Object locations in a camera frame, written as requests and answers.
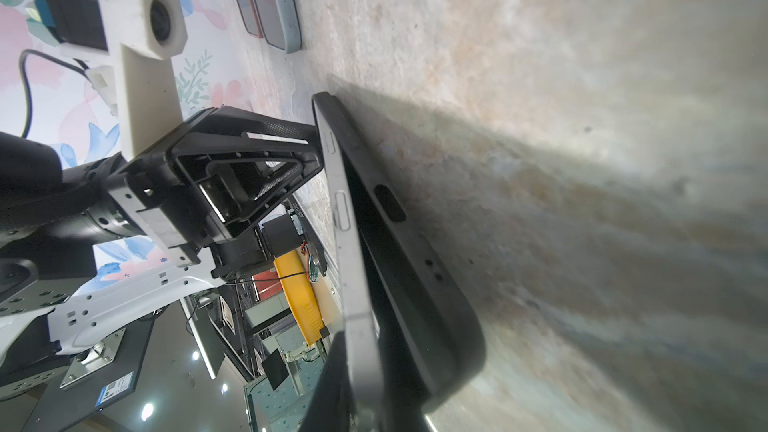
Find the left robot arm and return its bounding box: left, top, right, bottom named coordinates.
left=1, top=107, right=322, bottom=317

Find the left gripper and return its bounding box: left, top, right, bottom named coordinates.
left=104, top=107, right=323, bottom=267

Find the yellow object outside cell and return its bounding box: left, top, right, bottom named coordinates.
left=274, top=250, right=325, bottom=346

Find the black phone case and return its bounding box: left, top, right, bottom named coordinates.
left=312, top=92, right=486, bottom=414

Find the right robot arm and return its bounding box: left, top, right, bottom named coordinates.
left=1, top=251, right=430, bottom=431

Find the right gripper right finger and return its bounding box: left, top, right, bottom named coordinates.
left=380, top=336, right=429, bottom=432

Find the grey-edged black phone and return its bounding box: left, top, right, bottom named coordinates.
left=315, top=111, right=384, bottom=431

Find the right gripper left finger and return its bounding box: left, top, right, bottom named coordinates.
left=298, top=332, right=352, bottom=432

